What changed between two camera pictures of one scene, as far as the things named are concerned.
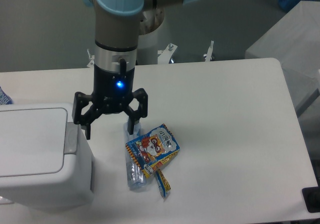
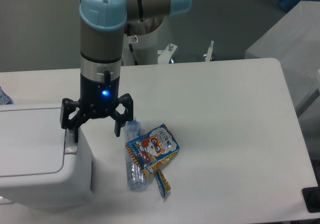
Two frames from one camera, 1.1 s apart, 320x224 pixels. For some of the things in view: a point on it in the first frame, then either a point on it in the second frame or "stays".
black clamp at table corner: x=311 y=196 stays
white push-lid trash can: x=45 y=160 stays
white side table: x=294 y=41 stays
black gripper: x=112 y=93 -> x=97 y=99
